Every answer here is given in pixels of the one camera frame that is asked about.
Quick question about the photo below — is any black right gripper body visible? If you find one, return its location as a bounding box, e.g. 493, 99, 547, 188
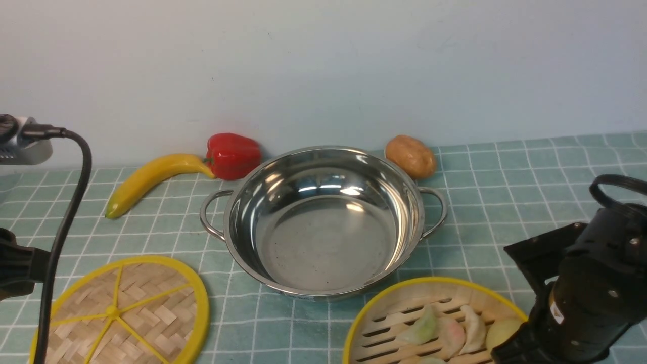
490, 208, 645, 363

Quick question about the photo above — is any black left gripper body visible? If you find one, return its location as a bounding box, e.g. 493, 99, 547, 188
1, 228, 51, 300

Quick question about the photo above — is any woven bamboo steamer lid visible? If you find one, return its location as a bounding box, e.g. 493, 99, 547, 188
42, 255, 210, 363

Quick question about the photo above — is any bamboo steamer basket yellow rim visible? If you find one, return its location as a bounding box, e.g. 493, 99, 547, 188
341, 277, 527, 363

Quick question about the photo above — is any stainless steel pot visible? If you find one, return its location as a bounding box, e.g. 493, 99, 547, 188
199, 146, 449, 302

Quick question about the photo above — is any yellow round bun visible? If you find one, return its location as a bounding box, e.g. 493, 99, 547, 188
485, 318, 524, 352

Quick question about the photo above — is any white dumpling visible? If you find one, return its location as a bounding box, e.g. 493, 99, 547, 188
459, 305, 487, 355

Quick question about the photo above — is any pink dumpling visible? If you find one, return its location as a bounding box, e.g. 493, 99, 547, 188
437, 316, 466, 358

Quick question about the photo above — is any yellow banana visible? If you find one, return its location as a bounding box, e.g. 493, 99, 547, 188
104, 154, 216, 219

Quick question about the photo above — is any green dumpling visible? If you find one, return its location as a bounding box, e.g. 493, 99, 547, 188
395, 304, 438, 345

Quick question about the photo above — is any brown potato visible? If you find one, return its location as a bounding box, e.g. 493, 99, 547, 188
385, 134, 437, 179

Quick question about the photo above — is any red bell pepper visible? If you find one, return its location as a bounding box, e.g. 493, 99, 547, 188
204, 133, 262, 180

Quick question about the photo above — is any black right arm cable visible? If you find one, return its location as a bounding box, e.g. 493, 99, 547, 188
589, 174, 647, 211

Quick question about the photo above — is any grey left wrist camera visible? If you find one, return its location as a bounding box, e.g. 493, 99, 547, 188
1, 114, 53, 166

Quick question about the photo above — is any black left camera cable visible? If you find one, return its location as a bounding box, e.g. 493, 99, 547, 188
20, 124, 93, 364

